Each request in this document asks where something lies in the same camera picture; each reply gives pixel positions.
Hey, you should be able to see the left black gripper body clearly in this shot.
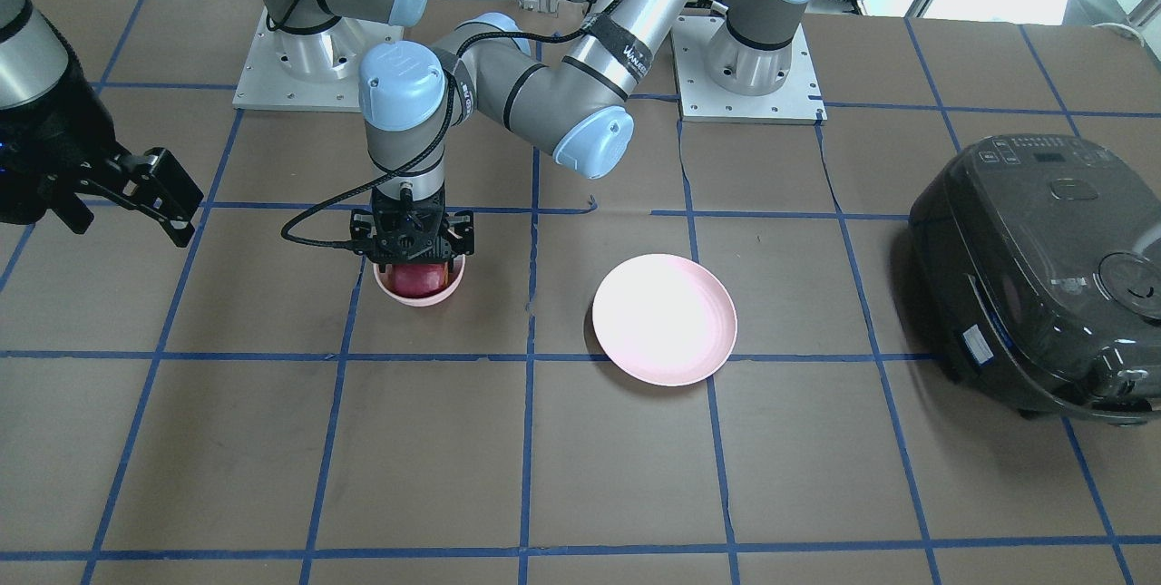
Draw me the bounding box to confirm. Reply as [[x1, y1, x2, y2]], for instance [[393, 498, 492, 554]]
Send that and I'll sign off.
[[351, 187, 476, 268]]

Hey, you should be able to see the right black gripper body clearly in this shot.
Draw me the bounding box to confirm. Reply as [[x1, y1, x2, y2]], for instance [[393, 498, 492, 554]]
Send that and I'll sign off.
[[0, 104, 204, 250]]

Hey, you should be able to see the red apple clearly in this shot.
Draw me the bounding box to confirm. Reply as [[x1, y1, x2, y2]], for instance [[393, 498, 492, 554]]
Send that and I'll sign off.
[[388, 263, 449, 299]]

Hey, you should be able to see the pink bowl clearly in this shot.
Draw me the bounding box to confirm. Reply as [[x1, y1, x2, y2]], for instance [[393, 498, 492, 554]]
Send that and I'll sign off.
[[372, 257, 467, 306]]

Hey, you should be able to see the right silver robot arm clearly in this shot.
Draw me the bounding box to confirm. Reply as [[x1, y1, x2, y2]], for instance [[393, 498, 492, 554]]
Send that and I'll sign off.
[[1, 0, 203, 248]]

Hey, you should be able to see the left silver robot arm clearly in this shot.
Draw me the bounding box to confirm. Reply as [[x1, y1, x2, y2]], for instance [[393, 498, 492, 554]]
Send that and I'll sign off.
[[337, 0, 810, 268]]

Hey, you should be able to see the pink plate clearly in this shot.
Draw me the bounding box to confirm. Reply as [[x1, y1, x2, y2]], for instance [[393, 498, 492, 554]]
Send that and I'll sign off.
[[591, 253, 738, 387]]

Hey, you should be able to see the dark brown rice cooker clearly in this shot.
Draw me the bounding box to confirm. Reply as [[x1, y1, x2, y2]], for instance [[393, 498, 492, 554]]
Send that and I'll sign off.
[[909, 133, 1160, 425]]

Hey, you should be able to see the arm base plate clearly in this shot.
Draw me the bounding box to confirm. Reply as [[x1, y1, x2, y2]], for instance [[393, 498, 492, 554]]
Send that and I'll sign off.
[[232, 15, 404, 111], [670, 17, 828, 125]]

